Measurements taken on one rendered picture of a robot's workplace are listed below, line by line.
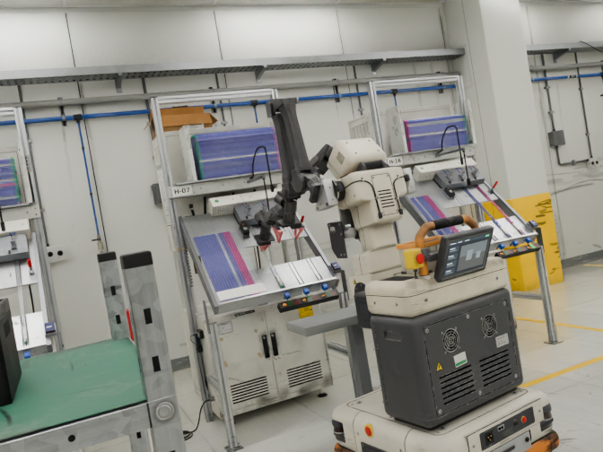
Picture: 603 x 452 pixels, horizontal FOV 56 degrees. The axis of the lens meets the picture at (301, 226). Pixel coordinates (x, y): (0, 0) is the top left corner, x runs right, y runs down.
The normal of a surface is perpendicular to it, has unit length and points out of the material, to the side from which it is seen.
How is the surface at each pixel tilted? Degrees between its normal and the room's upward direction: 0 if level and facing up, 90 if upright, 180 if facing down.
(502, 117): 90
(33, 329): 47
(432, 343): 90
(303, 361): 90
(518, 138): 90
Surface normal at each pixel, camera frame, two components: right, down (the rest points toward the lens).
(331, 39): 0.39, -0.04
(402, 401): -0.83, 0.15
